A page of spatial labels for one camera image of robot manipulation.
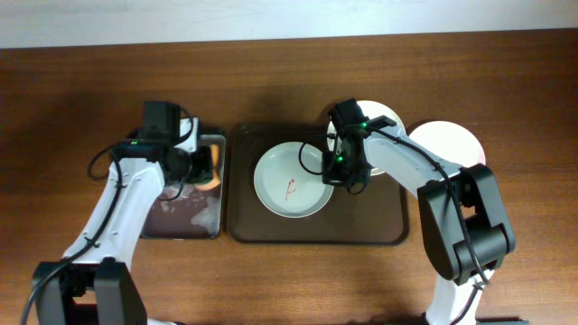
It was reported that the green and orange sponge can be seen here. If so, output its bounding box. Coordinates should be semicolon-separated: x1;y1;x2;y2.
196;144;221;191

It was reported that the white plate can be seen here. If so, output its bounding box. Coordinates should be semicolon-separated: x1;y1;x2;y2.
253;142;333;218
327;100;406;177
409;121;486;167

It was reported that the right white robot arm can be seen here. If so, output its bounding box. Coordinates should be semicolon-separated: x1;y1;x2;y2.
321;98;516;324

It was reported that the small black metal tray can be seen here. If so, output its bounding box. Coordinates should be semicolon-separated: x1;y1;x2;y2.
141;129;228;239

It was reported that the large brown serving tray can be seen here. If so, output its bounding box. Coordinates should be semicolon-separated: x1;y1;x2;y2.
226;123;410;246

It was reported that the left black cable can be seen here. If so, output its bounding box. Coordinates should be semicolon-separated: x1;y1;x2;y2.
20;115;202;325

